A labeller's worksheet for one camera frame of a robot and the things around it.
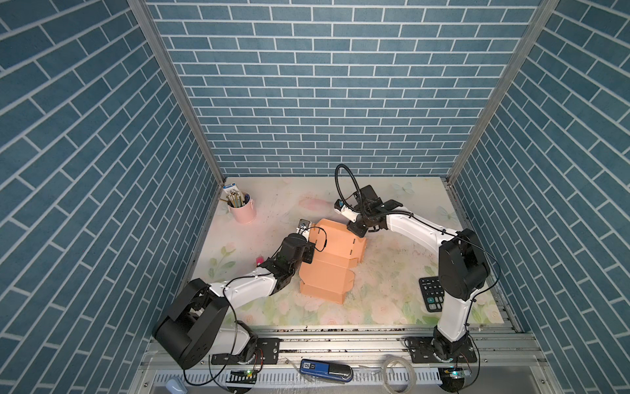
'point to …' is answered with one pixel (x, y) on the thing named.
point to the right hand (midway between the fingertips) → (353, 223)
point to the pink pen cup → (245, 214)
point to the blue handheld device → (326, 369)
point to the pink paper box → (337, 253)
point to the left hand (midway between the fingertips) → (314, 240)
